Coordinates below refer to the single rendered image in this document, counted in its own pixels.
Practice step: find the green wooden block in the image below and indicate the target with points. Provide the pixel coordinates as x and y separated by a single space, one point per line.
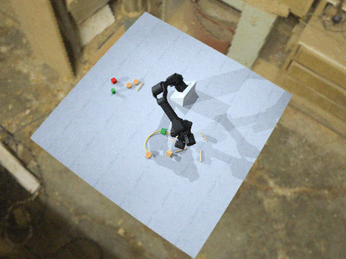
163 131

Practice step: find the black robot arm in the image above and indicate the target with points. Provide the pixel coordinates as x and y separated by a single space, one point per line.
180 127

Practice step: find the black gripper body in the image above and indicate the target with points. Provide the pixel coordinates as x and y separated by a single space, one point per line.
179 144

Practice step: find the light wooden block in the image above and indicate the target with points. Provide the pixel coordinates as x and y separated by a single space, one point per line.
169 153

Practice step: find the round wooden button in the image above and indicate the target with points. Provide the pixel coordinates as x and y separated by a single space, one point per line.
148 155

